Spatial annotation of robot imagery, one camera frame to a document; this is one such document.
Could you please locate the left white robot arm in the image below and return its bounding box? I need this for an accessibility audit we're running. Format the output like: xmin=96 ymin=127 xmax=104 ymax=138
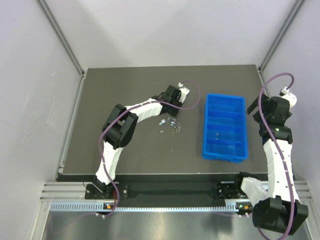
xmin=93 ymin=82 xmax=191 ymax=195

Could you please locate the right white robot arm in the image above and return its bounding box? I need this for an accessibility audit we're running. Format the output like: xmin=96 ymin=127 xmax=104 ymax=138
xmin=239 ymin=87 xmax=309 ymax=236

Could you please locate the blue compartment bin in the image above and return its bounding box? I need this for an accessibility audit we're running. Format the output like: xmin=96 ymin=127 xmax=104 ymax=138
xmin=202 ymin=93 xmax=248 ymax=164

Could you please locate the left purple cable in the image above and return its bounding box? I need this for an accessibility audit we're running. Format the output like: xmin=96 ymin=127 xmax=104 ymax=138
xmin=47 ymin=79 xmax=201 ymax=236

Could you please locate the right aluminium frame post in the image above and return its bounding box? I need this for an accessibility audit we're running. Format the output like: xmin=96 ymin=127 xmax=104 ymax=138
xmin=258 ymin=0 xmax=306 ymax=73

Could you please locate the aluminium frame post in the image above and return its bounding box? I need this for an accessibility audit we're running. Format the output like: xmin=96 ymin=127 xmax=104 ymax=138
xmin=36 ymin=0 xmax=85 ymax=76
xmin=258 ymin=0 xmax=306 ymax=73

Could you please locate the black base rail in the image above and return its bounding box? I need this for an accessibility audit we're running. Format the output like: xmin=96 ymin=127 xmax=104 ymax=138
xmin=84 ymin=173 xmax=253 ymax=202

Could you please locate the grey slotted cable duct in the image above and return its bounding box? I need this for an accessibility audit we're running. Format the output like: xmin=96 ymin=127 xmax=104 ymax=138
xmin=49 ymin=199 xmax=250 ymax=213

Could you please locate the left aluminium frame post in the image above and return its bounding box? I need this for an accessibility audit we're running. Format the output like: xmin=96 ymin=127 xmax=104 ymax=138
xmin=36 ymin=0 xmax=85 ymax=76

